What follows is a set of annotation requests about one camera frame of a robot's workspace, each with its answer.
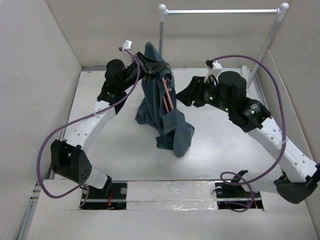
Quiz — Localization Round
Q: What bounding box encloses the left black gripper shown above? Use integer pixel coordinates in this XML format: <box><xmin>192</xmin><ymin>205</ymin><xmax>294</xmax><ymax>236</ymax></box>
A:
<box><xmin>119</xmin><ymin>52</ymin><xmax>169</xmax><ymax>92</ymax></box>

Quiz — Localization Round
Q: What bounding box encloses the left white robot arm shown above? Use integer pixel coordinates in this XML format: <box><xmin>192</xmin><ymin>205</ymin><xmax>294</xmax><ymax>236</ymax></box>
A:
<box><xmin>50</xmin><ymin>52</ymin><xmax>169</xmax><ymax>199</ymax></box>

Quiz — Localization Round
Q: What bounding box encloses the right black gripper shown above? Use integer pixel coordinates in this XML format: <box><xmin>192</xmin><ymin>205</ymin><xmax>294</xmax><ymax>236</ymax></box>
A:
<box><xmin>174</xmin><ymin>75</ymin><xmax>233</xmax><ymax>113</ymax></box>

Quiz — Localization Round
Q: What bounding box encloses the white clothes rack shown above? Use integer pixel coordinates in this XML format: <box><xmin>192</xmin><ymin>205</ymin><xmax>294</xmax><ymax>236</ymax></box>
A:
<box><xmin>158</xmin><ymin>2</ymin><xmax>290</xmax><ymax>91</ymax></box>

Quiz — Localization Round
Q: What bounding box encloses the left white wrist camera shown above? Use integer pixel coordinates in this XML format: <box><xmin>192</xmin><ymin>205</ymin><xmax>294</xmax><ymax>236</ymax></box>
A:
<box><xmin>118</xmin><ymin>40</ymin><xmax>134</xmax><ymax>62</ymax></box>

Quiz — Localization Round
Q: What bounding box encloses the purple cable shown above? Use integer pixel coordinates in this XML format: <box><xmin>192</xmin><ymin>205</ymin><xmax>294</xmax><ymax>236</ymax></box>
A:
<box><xmin>36</xmin><ymin>46</ymin><xmax>141</xmax><ymax>208</ymax></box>
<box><xmin>212</xmin><ymin>54</ymin><xmax>286</xmax><ymax>212</ymax></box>

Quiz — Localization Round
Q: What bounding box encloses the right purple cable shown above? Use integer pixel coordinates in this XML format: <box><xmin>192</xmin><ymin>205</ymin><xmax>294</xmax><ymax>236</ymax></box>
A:
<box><xmin>212</xmin><ymin>54</ymin><xmax>286</xmax><ymax>212</ymax></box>

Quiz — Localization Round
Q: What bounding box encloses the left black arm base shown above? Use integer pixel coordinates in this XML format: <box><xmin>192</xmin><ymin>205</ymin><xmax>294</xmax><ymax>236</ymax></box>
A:
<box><xmin>79</xmin><ymin>177</ymin><xmax>128</xmax><ymax>211</ymax></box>

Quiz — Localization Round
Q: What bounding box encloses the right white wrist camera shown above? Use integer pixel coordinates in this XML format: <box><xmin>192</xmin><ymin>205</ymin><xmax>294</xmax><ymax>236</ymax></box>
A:
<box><xmin>204</xmin><ymin>58</ymin><xmax>223</xmax><ymax>83</ymax></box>

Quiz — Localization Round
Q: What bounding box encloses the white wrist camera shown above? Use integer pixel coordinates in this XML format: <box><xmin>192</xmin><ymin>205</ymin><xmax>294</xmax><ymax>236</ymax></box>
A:
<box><xmin>118</xmin><ymin>40</ymin><xmax>134</xmax><ymax>62</ymax></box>
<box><xmin>204</xmin><ymin>58</ymin><xmax>223</xmax><ymax>83</ymax></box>

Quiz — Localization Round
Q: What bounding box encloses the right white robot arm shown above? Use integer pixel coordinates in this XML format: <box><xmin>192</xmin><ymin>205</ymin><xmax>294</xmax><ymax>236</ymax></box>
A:
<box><xmin>176</xmin><ymin>71</ymin><xmax>320</xmax><ymax>204</ymax></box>

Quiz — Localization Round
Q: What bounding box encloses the pink clothes hanger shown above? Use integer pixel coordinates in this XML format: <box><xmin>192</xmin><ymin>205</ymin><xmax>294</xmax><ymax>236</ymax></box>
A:
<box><xmin>162</xmin><ymin>77</ymin><xmax>174</xmax><ymax>113</ymax></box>

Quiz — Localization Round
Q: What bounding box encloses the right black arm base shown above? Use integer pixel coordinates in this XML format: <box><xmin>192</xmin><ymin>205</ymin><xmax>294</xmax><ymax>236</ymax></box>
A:
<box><xmin>211</xmin><ymin>181</ymin><xmax>263</xmax><ymax>212</ymax></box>

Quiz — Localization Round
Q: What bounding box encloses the blue t shirt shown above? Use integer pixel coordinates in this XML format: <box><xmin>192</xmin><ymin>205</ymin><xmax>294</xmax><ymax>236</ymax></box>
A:
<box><xmin>134</xmin><ymin>41</ymin><xmax>196</xmax><ymax>158</ymax></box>

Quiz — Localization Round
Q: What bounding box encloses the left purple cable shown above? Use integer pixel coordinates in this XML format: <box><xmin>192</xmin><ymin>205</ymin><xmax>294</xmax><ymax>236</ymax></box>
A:
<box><xmin>36</xmin><ymin>46</ymin><xmax>141</xmax><ymax>208</ymax></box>

